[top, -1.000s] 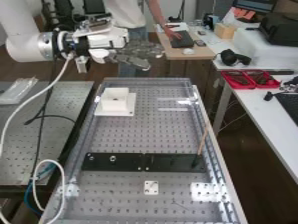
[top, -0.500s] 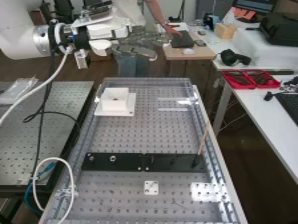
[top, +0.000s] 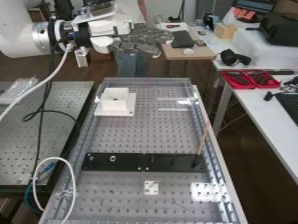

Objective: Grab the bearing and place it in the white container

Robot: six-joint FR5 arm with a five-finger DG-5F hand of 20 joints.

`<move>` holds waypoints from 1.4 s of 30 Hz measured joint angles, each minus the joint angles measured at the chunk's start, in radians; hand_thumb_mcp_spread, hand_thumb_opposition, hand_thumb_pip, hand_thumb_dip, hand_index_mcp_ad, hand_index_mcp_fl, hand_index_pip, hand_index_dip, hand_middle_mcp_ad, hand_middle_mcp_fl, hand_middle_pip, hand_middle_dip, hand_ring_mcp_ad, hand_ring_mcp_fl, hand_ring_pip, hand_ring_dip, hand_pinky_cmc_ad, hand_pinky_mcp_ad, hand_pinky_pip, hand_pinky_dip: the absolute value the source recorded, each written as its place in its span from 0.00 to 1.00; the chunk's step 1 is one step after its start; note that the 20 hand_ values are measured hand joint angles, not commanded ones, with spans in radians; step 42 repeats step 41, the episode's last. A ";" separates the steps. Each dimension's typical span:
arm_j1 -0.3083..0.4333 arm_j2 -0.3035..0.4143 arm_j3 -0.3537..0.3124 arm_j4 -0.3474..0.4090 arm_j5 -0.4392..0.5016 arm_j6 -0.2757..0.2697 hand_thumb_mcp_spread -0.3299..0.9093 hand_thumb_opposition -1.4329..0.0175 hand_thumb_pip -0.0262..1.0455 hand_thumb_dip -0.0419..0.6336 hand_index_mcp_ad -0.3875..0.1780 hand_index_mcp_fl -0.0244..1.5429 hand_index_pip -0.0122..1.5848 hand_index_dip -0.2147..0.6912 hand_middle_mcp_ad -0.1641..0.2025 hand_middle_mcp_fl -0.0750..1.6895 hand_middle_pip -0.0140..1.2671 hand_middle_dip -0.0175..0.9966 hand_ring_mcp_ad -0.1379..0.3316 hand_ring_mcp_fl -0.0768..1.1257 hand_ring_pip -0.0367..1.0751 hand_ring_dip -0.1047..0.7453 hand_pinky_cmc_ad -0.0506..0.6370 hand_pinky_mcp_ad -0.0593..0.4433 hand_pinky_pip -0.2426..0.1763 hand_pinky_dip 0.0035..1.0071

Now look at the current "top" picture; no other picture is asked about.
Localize wooden desk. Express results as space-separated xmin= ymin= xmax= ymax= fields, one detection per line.
xmin=161 ymin=42 xmax=217 ymax=111

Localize black cable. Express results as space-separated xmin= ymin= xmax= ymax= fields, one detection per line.
xmin=21 ymin=49 xmax=80 ymax=189

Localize person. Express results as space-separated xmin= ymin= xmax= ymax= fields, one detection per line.
xmin=114 ymin=49 xmax=151 ymax=79

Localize small white box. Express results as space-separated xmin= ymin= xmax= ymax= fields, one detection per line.
xmin=93 ymin=86 xmax=138 ymax=118

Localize white cable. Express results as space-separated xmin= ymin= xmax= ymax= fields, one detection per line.
xmin=32 ymin=156 xmax=77 ymax=224
xmin=0 ymin=42 xmax=74 ymax=122

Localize small white square plate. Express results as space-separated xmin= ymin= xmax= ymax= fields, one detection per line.
xmin=142 ymin=180 xmax=161 ymax=195

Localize black bag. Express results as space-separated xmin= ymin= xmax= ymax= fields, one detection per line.
xmin=258 ymin=12 xmax=298 ymax=47

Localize small wooden box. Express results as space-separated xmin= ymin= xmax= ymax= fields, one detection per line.
xmin=213 ymin=22 xmax=238 ymax=41

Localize blue cable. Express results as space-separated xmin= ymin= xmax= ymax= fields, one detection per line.
xmin=22 ymin=162 xmax=56 ymax=209

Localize clear plastic bag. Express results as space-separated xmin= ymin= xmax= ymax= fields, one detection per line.
xmin=0 ymin=76 xmax=40 ymax=105

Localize black headphones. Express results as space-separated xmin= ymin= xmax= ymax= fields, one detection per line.
xmin=219 ymin=48 xmax=252 ymax=67

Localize clear box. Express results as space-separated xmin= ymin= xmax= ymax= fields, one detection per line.
xmin=38 ymin=77 xmax=250 ymax=224

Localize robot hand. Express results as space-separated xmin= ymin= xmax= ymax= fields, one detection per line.
xmin=88 ymin=20 xmax=175 ymax=58

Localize black plate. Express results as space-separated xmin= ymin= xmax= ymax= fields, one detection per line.
xmin=80 ymin=152 xmax=207 ymax=174

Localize red tray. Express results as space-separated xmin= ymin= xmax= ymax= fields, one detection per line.
xmin=246 ymin=69 xmax=282 ymax=90
xmin=219 ymin=70 xmax=258 ymax=90

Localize black keyboard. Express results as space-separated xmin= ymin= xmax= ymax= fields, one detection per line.
xmin=274 ymin=92 xmax=298 ymax=127
xmin=170 ymin=30 xmax=197 ymax=49

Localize white desk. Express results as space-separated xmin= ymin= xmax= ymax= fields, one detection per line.
xmin=211 ymin=26 xmax=298 ymax=186

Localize thin stick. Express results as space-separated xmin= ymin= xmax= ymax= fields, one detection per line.
xmin=193 ymin=119 xmax=213 ymax=168

